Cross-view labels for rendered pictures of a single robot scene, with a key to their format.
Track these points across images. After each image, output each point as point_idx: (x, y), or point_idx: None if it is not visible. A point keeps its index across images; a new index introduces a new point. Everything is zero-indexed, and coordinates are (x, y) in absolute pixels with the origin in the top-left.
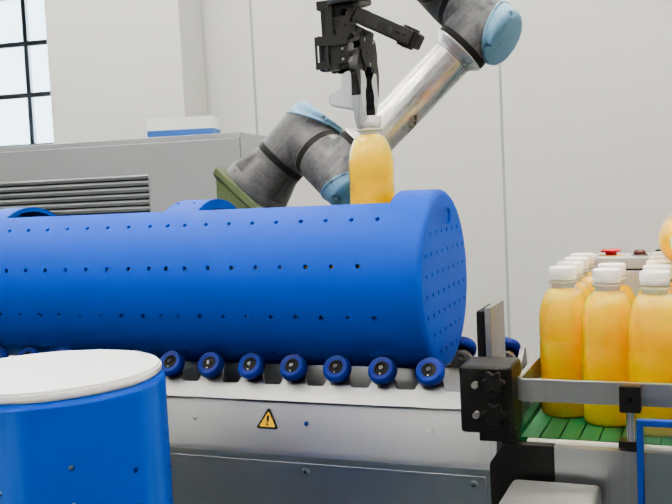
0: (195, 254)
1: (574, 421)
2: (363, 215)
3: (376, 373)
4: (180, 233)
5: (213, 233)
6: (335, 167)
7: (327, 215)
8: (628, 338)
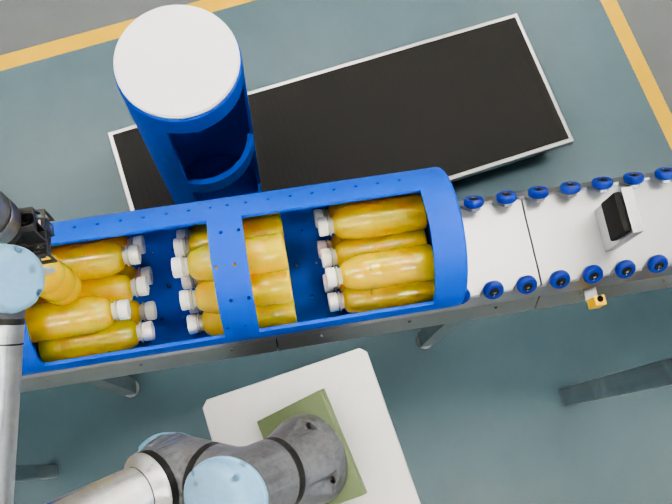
0: (191, 202)
1: None
2: None
3: None
4: (210, 203)
5: (177, 208)
6: (170, 437)
7: (73, 230)
8: None
